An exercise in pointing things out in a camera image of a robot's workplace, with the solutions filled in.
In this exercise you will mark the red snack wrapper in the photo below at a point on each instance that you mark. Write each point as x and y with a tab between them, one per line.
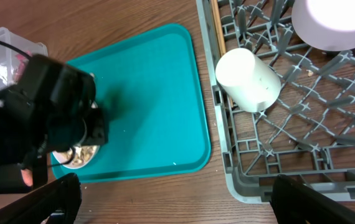
20	68

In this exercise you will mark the pink bowl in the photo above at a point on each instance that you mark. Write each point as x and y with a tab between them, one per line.
325	24

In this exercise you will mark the teal plastic tray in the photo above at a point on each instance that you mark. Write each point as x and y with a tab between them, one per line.
149	87

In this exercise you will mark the pink plate with food scraps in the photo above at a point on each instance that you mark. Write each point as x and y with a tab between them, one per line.
78	155

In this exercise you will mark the orange carrot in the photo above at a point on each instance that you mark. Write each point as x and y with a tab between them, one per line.
27	177

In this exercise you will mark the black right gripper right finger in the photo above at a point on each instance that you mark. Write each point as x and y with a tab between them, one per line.
293	203

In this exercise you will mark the grey plastic dish rack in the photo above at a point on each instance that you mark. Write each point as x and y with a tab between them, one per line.
308	134

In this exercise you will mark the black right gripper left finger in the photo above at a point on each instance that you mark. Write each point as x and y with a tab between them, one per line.
56	202

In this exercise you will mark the white tissue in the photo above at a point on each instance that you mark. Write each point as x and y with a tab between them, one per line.
4	74

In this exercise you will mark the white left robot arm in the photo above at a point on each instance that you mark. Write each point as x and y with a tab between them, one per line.
50	109

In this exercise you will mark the clear plastic bin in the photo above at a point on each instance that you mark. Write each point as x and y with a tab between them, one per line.
0	59

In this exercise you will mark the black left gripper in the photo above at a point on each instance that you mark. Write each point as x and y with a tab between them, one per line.
95	128

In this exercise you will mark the cream plastic cup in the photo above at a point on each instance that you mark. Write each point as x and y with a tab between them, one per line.
251	83

